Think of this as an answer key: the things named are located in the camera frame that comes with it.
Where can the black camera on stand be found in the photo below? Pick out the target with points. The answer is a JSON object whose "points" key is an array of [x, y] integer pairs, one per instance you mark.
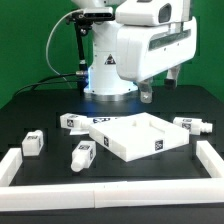
{"points": [[83, 20]]}

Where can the white square table top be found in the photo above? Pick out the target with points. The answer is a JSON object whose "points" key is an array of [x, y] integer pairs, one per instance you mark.
{"points": [[137, 136]]}

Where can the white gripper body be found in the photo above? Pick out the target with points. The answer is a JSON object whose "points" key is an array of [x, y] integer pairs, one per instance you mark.
{"points": [[143, 52]]}

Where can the white U-shaped fence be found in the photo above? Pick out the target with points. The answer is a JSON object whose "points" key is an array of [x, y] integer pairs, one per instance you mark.
{"points": [[113, 194]]}

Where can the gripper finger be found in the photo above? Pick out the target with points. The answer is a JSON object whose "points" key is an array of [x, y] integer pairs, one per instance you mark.
{"points": [[146, 91], [170, 82]]}

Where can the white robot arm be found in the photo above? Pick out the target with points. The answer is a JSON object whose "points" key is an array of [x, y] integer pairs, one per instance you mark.
{"points": [[104, 83]]}

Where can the paper sheet with markers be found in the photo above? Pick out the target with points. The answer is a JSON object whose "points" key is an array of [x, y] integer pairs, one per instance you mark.
{"points": [[100, 120]]}

